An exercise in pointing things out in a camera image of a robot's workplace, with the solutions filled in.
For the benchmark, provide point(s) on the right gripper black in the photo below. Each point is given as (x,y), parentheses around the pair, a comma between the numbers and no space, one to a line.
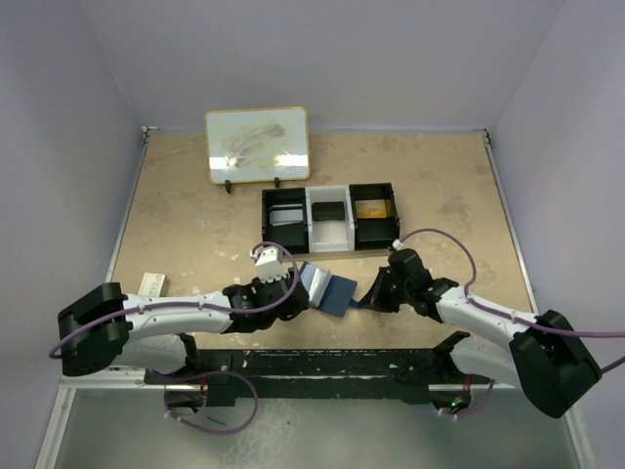
(375,299)

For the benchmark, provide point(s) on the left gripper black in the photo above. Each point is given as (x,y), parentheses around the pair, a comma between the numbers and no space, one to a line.
(260,285)

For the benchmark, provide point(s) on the blue leather card holder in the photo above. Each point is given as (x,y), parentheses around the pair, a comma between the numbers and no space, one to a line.
(328,293)

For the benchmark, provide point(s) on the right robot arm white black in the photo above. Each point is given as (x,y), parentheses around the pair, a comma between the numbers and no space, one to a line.
(539,355)

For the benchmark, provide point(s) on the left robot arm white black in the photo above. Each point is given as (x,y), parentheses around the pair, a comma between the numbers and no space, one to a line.
(107,328)

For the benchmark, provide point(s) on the white card in tray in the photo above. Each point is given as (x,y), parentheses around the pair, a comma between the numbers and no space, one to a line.
(287,214)

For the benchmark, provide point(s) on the gold card in tray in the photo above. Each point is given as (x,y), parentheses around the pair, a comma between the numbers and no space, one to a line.
(372,209)

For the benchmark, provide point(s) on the black card case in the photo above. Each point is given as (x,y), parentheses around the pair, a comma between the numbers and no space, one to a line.
(328,211)

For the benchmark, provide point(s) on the black right tray compartment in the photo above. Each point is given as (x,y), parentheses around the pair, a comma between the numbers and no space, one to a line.
(376,219)

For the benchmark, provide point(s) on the black tray compartment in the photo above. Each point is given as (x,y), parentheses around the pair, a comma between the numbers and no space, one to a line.
(376,219)
(295,238)

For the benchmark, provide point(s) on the black left tray compartment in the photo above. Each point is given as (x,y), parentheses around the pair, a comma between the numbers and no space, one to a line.
(295,238)

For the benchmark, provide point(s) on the white middle tray compartment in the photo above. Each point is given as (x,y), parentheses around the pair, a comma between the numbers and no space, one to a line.
(330,236)

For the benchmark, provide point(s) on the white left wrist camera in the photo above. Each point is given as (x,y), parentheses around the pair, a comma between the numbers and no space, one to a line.
(268,264)

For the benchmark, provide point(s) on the whiteboard with wooden frame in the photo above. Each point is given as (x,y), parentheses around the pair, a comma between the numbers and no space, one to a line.
(256,145)

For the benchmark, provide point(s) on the aluminium frame rail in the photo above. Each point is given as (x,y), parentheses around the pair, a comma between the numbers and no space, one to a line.
(111,378)

